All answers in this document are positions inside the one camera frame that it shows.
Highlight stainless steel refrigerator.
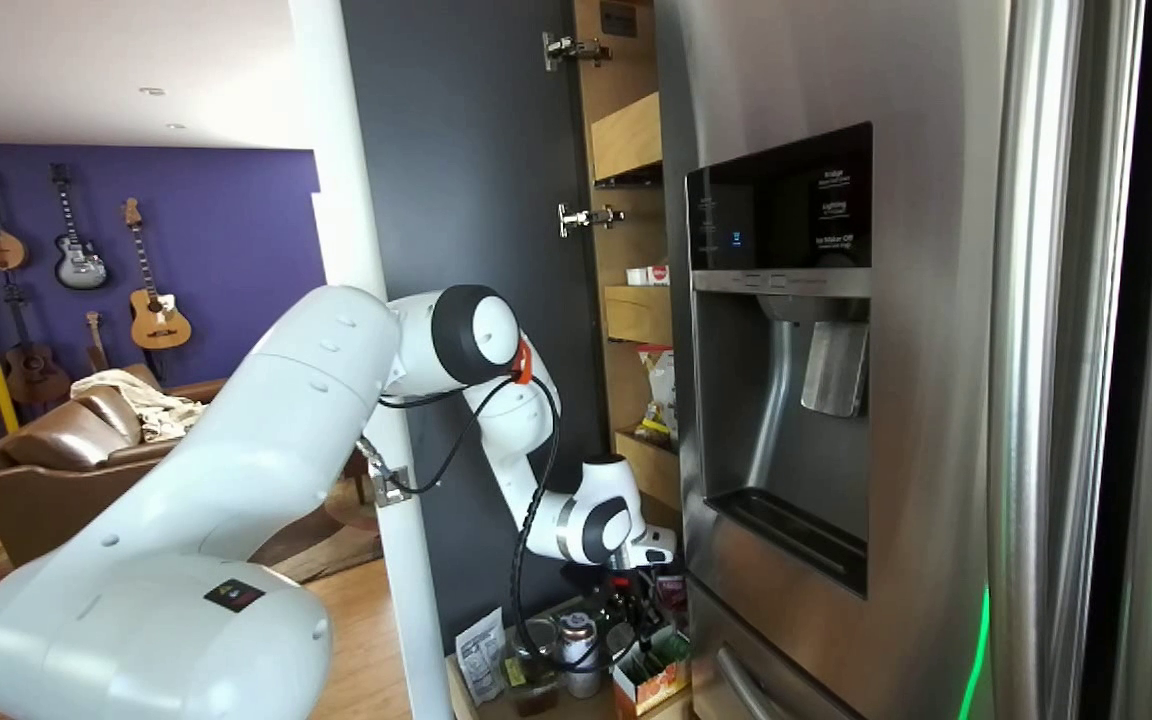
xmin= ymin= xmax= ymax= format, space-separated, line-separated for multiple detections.
xmin=653 ymin=0 xmax=1152 ymax=720

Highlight silver door hinge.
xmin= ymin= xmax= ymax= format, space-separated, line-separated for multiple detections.
xmin=540 ymin=27 xmax=616 ymax=77
xmin=551 ymin=202 xmax=631 ymax=246

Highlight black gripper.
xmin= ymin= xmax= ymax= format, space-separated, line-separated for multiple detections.
xmin=611 ymin=564 xmax=686 ymax=627

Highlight wooden pantry shelf drawer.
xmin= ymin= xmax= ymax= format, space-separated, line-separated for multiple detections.
xmin=586 ymin=89 xmax=668 ymax=189
xmin=598 ymin=282 xmax=677 ymax=352
xmin=611 ymin=427 xmax=685 ymax=520

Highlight cream blanket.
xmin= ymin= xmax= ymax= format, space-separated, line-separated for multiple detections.
xmin=68 ymin=365 xmax=207 ymax=447

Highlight dark guitar on stand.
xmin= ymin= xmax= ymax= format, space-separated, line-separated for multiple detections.
xmin=0 ymin=273 xmax=74 ymax=421

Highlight tan acoustic guitar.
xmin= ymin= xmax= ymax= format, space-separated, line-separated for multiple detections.
xmin=121 ymin=198 xmax=194 ymax=357

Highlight fridge water dispenser panel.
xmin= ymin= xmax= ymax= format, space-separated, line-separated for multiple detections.
xmin=679 ymin=122 xmax=874 ymax=599

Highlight glass jar with metal lid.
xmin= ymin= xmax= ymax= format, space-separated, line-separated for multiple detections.
xmin=551 ymin=614 xmax=608 ymax=700

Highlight white and grey pantry door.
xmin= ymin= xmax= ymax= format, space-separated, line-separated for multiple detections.
xmin=286 ymin=0 xmax=608 ymax=720

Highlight orange tea bag box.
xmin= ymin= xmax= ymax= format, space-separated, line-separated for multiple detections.
xmin=604 ymin=623 xmax=694 ymax=720

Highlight brown leather sofa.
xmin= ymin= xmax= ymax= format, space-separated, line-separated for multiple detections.
xmin=0 ymin=365 xmax=227 ymax=571

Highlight yellow stand post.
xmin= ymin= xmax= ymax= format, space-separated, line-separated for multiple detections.
xmin=0 ymin=349 xmax=22 ymax=442

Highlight white paper packet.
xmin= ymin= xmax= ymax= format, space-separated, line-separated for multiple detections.
xmin=452 ymin=606 xmax=516 ymax=710

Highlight grey electric guitar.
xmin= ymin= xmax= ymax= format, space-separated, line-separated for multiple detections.
xmin=46 ymin=160 xmax=116 ymax=296

